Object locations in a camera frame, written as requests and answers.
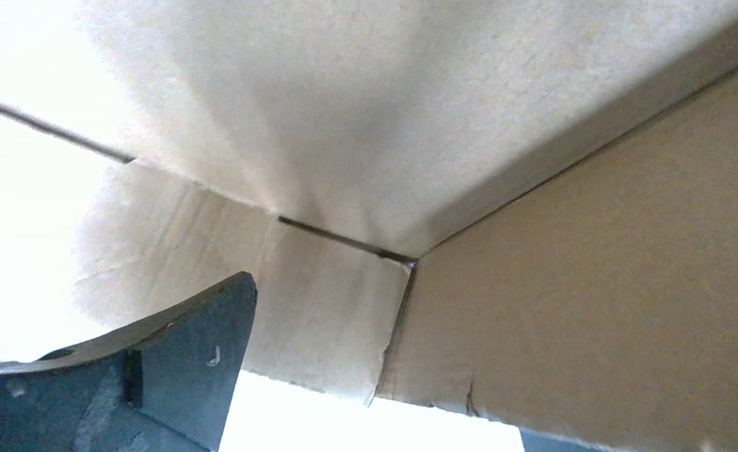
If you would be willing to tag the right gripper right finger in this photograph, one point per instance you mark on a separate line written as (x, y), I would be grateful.
(536, 442)

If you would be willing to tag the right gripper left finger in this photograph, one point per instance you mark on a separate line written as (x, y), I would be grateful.
(162, 383)

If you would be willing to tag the brown cardboard box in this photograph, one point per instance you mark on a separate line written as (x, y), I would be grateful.
(523, 211)

